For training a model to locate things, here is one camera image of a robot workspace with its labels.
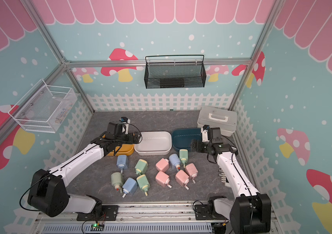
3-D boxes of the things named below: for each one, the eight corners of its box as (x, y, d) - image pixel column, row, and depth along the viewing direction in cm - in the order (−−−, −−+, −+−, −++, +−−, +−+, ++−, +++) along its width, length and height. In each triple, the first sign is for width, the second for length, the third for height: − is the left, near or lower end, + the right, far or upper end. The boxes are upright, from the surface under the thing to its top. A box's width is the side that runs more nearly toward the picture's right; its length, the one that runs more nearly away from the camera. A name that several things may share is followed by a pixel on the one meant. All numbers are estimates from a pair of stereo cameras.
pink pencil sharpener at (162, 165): (155, 167, 90) (154, 163, 86) (163, 159, 94) (163, 155, 89) (162, 174, 87) (161, 171, 83) (170, 166, 91) (170, 162, 86)
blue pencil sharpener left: (118, 173, 89) (114, 168, 83) (121, 160, 95) (117, 154, 89) (127, 173, 89) (123, 168, 83) (129, 160, 95) (126, 154, 89)
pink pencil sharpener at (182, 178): (174, 179, 87) (174, 175, 81) (180, 172, 89) (181, 167, 84) (183, 188, 83) (184, 184, 78) (190, 180, 86) (191, 176, 81)
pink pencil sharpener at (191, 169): (191, 184, 85) (193, 180, 79) (183, 170, 90) (184, 166, 84) (199, 180, 86) (201, 175, 81) (190, 166, 92) (192, 161, 86)
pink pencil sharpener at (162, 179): (155, 182, 86) (154, 179, 80) (159, 174, 89) (159, 170, 84) (170, 191, 83) (170, 187, 78) (174, 181, 86) (174, 178, 81)
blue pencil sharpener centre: (168, 169, 89) (168, 165, 84) (168, 158, 94) (168, 153, 89) (179, 169, 89) (180, 165, 84) (179, 158, 94) (180, 153, 89)
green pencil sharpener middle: (134, 174, 89) (132, 169, 83) (141, 163, 93) (139, 158, 88) (142, 178, 87) (141, 173, 82) (149, 166, 92) (147, 161, 86)
